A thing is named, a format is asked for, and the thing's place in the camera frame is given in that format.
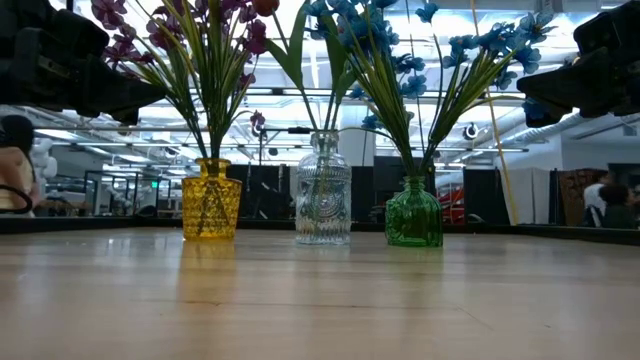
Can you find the clear glass vase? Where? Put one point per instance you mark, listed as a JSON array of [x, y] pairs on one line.
[[323, 200]]

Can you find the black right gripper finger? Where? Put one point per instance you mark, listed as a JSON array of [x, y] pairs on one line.
[[560, 90]]

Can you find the red patterned cloth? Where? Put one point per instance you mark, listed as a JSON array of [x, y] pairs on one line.
[[575, 192]]

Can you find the black partition screen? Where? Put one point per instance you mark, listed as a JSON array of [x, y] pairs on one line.
[[265, 190], [482, 195], [387, 180]]

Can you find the white ceiling pipe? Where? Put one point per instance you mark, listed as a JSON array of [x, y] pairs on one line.
[[545, 131]]

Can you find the round black ceiling fixture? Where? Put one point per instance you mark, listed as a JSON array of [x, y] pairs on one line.
[[470, 131]]

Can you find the dark red artificial tulip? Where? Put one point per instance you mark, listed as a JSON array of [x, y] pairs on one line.
[[292, 55]]

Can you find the yellow glass vase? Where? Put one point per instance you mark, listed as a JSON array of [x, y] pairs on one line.
[[211, 205]]

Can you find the overhead rig crossbar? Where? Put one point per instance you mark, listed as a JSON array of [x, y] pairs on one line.
[[280, 91]]

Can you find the person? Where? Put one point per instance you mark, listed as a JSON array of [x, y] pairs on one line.
[[619, 207], [595, 197], [15, 165]]

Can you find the black camera boom stand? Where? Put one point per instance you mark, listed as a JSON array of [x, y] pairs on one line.
[[299, 130]]

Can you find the green glass vase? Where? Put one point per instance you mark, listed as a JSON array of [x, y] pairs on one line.
[[414, 217]]

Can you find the white partition panel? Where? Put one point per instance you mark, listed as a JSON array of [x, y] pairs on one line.
[[530, 195]]

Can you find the red machine part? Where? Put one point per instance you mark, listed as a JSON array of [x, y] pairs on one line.
[[452, 205]]

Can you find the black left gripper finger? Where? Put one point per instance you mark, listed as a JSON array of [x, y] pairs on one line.
[[120, 95]]

